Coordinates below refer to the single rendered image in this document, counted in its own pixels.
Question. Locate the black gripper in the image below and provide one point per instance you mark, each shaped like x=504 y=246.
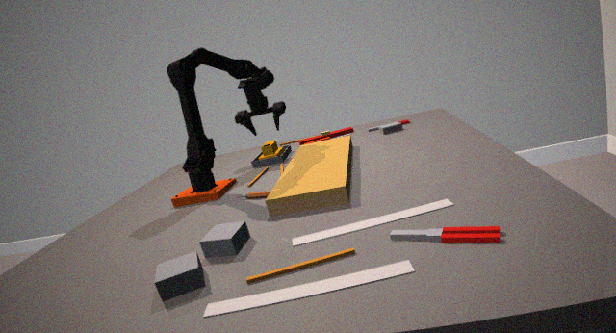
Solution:
x=257 y=106

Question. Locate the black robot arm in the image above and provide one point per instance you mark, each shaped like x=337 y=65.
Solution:
x=200 y=149

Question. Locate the white flat strip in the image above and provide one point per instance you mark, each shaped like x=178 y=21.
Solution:
x=307 y=290
x=373 y=222

